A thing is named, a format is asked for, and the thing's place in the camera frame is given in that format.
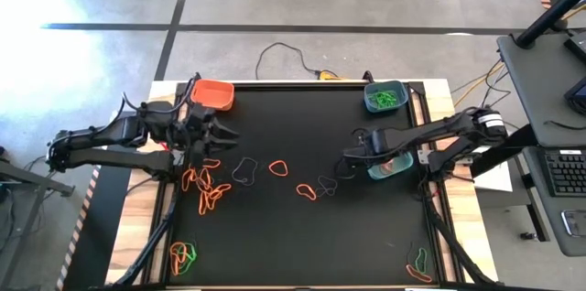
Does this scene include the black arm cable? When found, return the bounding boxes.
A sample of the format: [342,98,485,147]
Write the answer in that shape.
[333,128,367,180]
[121,73,202,116]

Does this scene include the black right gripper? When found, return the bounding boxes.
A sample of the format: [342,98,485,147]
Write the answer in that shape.
[342,128,390,167]

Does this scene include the black desk cable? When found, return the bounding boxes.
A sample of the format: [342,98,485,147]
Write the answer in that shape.
[543,119,586,131]

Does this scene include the grey side table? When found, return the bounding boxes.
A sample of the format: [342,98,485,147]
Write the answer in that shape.
[0,144,77,291]

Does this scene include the grey desk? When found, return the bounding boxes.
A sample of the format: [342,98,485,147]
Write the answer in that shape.
[496,28,586,258]

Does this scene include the orange plastic basket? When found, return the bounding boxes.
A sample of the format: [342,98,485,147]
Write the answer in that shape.
[190,79,235,112]

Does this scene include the teal plastic basket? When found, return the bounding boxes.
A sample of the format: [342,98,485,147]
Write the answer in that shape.
[365,151,416,181]

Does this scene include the white paper sheet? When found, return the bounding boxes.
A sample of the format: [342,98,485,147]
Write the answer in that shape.
[471,162,515,193]

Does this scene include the grey smartphone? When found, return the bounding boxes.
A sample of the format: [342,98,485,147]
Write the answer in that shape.
[560,210,586,238]

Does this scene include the black floor cable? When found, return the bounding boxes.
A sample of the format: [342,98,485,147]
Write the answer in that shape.
[254,42,321,81]
[22,154,61,178]
[475,58,527,130]

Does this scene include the black tablet screen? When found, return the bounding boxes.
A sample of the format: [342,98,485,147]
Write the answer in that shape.
[563,76,586,117]

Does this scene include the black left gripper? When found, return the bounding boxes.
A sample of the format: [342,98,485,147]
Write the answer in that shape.
[171,105,240,156]

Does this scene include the black desk base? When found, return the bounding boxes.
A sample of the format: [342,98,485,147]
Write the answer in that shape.
[469,124,550,243]

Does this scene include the black table mat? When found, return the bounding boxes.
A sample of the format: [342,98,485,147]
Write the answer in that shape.
[176,84,436,286]

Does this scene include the black monitor pole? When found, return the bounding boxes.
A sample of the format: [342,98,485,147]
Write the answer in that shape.
[515,0,586,49]

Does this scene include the yellow floor cable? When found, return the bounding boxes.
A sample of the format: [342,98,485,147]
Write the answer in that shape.
[452,62,507,108]

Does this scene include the black keyboard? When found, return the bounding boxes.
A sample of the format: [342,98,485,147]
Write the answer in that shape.
[543,147,586,199]

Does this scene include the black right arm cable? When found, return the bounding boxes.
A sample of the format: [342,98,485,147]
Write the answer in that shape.
[333,128,367,180]

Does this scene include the blue-grey plastic basket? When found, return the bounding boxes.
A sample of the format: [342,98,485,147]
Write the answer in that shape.
[364,80,409,113]

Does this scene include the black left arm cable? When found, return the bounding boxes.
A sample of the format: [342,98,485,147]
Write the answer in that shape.
[121,73,202,116]

